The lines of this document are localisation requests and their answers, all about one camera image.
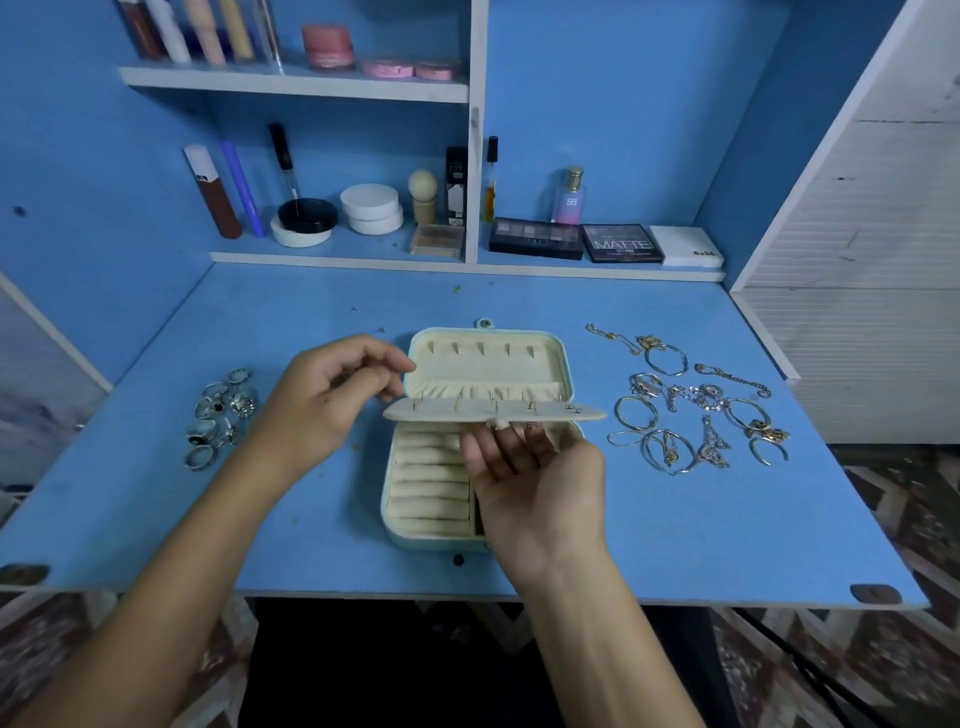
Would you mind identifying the person's left hand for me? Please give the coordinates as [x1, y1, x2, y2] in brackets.
[247, 334, 419, 482]

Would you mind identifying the person's right hand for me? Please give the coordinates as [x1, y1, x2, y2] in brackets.
[460, 420, 609, 594]

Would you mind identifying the pile of silver rings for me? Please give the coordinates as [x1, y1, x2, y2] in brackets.
[184, 366, 260, 473]

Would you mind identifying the cream jewellery box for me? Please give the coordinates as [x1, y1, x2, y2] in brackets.
[379, 318, 609, 552]

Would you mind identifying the pile of silver bracelets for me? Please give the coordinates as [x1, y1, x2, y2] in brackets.
[585, 322, 791, 476]

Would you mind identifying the person's left forearm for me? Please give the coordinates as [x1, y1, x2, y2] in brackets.
[15, 450, 324, 728]

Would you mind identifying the person's right forearm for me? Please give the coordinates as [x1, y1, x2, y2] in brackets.
[517, 555, 707, 728]

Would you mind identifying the person's dark clothing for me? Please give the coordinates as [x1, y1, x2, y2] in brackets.
[240, 597, 737, 728]

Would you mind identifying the white flat box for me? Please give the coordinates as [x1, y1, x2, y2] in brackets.
[649, 225, 725, 272]

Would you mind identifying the white bowl black inside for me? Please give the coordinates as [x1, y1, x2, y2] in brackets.
[271, 198, 341, 248]

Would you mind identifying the square brown powder compact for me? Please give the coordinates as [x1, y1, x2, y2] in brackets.
[409, 222, 467, 258]

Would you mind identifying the white round cream jar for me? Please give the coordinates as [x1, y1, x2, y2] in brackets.
[339, 183, 405, 237]

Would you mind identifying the blue cosmetic tube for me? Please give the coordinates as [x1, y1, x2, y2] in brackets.
[220, 141, 267, 239]

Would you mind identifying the beige makeup sponge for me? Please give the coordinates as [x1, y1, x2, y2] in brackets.
[408, 168, 441, 227]

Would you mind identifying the brown lipstick tube white cap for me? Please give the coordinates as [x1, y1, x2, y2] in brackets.
[183, 144, 243, 240]

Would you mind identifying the black makeup brush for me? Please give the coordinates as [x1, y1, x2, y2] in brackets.
[270, 121, 302, 204]

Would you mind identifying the black cosmetic bottle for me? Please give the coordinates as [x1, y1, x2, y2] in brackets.
[445, 145, 468, 227]

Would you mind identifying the dark eyeshadow palette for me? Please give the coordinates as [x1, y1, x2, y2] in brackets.
[489, 217, 585, 261]

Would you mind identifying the black lettered eyeshadow palette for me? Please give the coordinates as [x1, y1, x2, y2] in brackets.
[582, 223, 665, 266]

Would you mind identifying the thin dark cosmetic bottle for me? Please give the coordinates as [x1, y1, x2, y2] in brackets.
[481, 136, 500, 224]

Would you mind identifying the white framed marbled panel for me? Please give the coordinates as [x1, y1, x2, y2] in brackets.
[0, 270, 114, 519]

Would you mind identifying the small pink perfume bottle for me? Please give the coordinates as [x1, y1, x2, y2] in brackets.
[552, 166, 587, 227]

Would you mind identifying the white shelf unit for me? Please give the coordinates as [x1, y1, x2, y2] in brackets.
[120, 0, 726, 284]

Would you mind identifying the pink round jar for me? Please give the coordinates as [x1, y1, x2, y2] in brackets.
[301, 22, 357, 71]

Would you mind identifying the short beige cosmetic tube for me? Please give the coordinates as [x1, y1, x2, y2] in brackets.
[219, 0, 258, 63]

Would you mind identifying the tall beige cosmetic tube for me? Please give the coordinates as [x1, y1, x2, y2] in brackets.
[183, 0, 228, 68]

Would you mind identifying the white tube blue label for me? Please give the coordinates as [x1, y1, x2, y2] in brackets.
[147, 0, 194, 66]

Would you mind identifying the white slatted cabinet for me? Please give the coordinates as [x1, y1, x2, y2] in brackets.
[730, 0, 960, 444]

